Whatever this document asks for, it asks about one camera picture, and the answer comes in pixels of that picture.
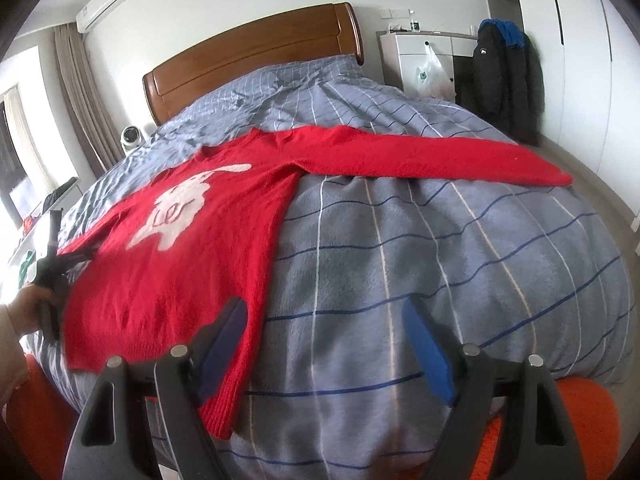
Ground dark green clothes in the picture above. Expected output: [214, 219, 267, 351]
[42, 182, 79, 212]

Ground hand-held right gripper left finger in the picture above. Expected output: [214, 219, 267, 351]
[62, 296, 249, 480]

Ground bright green cloth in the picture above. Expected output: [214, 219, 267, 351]
[19, 251, 39, 282]

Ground person's left forearm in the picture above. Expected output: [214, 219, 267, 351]
[0, 305, 32, 405]

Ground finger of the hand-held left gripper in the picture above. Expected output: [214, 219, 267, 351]
[47, 208, 64, 260]
[58, 250, 94, 274]

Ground grey checked blanket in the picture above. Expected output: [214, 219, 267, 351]
[22, 55, 632, 480]

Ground red towel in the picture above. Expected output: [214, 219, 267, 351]
[57, 125, 574, 441]

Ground wooden headboard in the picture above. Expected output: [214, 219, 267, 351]
[142, 2, 364, 127]

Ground white wardrobe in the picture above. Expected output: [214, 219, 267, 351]
[475, 0, 640, 221]

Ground window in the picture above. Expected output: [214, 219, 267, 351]
[0, 87, 36, 223]

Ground orange rug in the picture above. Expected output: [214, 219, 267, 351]
[0, 352, 629, 480]

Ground blue garment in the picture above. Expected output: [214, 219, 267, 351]
[479, 18, 526, 51]

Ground black jacket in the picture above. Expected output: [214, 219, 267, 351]
[457, 20, 544, 147]

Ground person's left hand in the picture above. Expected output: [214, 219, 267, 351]
[0, 284, 52, 337]

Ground small white fan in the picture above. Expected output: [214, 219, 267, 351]
[119, 125, 146, 154]

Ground white plastic bag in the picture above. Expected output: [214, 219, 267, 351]
[412, 41, 456, 99]

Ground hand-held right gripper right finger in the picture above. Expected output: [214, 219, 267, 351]
[402, 297, 588, 480]

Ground beige curtain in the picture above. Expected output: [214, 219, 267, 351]
[52, 24, 126, 181]

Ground white cabinet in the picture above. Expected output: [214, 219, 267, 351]
[377, 30, 479, 103]

